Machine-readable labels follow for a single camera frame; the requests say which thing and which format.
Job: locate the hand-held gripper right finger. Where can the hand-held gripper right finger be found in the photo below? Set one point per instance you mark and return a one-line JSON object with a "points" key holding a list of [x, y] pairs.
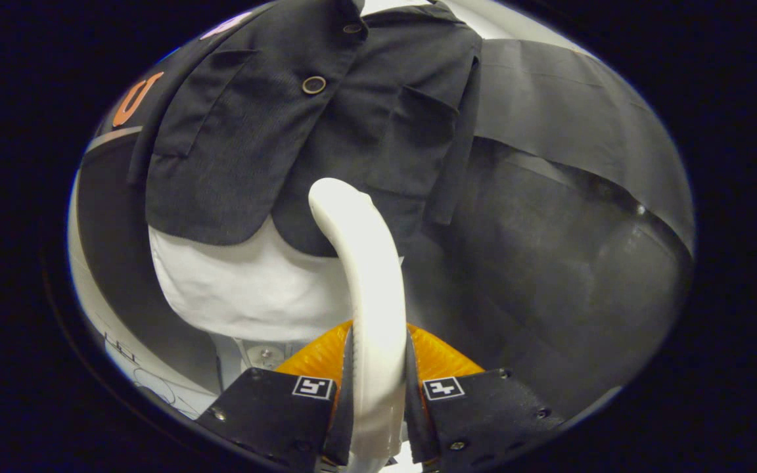
{"points": [[418, 420]]}

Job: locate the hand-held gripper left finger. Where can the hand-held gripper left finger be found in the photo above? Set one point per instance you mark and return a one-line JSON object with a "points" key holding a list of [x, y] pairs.
{"points": [[345, 420]]}

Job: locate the white garment steamer head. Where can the white garment steamer head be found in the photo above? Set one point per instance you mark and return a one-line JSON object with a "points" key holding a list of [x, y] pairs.
{"points": [[372, 276]]}

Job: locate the black blazer jacket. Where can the black blazer jacket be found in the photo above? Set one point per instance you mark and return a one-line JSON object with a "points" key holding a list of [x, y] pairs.
{"points": [[234, 164]]}

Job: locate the metal mannequin stand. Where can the metal mannequin stand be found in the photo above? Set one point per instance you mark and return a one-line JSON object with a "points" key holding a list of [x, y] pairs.
{"points": [[263, 355]]}

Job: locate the white mannequin torso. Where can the white mannequin torso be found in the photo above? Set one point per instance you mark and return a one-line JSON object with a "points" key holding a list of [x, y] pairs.
{"points": [[247, 289]]}

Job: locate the black backdrop cloth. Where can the black backdrop cloth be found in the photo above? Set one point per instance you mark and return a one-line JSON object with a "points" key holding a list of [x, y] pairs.
{"points": [[549, 263]]}

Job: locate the grey cabinet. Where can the grey cabinet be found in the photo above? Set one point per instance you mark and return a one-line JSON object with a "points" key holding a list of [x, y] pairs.
{"points": [[109, 223]]}

